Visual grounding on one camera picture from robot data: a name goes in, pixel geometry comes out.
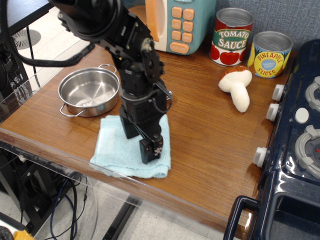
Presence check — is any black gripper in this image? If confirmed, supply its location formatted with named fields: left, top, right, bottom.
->
left=119, top=89, right=173, bottom=164

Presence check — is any light blue towel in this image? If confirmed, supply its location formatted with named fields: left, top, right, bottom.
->
left=90, top=115, right=171, bottom=179

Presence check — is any small stainless steel pot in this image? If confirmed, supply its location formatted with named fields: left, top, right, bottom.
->
left=58, top=64, right=121, bottom=118

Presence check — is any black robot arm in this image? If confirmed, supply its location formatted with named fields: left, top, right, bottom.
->
left=52, top=0, right=172, bottom=164

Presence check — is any clear acrylic barrier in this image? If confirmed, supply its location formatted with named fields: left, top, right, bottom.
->
left=0, top=0, right=141, bottom=208

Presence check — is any black table leg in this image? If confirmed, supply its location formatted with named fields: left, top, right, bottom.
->
left=102, top=202, right=136, bottom=240

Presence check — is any plush white mushroom toy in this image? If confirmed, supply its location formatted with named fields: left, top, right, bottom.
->
left=218, top=65, right=253, bottom=113

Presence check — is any toy microwave teal cream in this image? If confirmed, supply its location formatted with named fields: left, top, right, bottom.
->
left=119, top=0, right=217, bottom=56

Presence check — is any tomato sauce can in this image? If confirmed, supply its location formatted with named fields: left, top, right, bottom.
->
left=209, top=7, right=254, bottom=66

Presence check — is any pineapple slices can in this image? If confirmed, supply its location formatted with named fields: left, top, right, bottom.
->
left=247, top=31, right=294, bottom=79

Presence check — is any dark blue toy stove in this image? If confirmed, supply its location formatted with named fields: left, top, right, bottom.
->
left=223, top=39, right=320, bottom=240

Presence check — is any black desk left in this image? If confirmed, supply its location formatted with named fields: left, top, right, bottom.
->
left=6, top=0, right=54, bottom=35

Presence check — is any black cable under table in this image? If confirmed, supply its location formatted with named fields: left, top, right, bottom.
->
left=42, top=174, right=88, bottom=240

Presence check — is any blue cable under table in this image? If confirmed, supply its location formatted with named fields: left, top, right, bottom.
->
left=49, top=177, right=78, bottom=240

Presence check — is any black robot cable sleeve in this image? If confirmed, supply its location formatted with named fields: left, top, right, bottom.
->
left=0, top=0, right=96, bottom=68

